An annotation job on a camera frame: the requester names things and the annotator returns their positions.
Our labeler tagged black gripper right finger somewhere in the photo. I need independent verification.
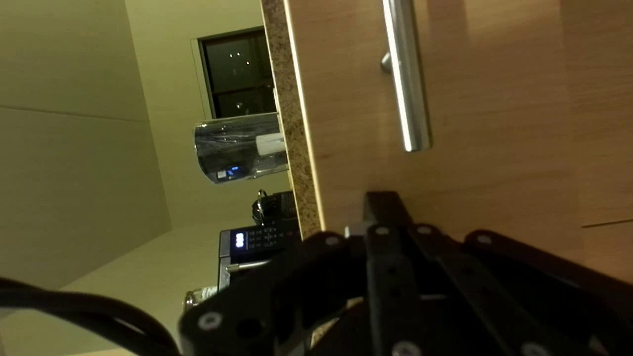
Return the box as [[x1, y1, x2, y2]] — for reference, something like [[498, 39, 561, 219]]
[[393, 195, 633, 356]]

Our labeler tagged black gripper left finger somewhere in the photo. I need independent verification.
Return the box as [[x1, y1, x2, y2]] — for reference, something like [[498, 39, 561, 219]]
[[177, 189, 407, 356]]

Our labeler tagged wooden drawer with steel handle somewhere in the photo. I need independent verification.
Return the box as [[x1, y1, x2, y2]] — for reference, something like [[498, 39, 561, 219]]
[[282, 0, 599, 264]]

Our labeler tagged black steel microwave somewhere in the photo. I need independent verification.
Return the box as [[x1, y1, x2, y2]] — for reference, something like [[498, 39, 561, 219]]
[[215, 219, 304, 292]]

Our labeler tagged black coffee machine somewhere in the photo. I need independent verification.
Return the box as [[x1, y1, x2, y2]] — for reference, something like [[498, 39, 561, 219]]
[[248, 187, 296, 225]]

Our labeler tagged glass jar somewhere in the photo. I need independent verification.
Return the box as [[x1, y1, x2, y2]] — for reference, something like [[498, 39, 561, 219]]
[[181, 282, 223, 312]]

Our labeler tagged dark window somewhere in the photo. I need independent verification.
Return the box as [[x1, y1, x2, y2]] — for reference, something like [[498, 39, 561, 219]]
[[195, 25, 276, 120]]

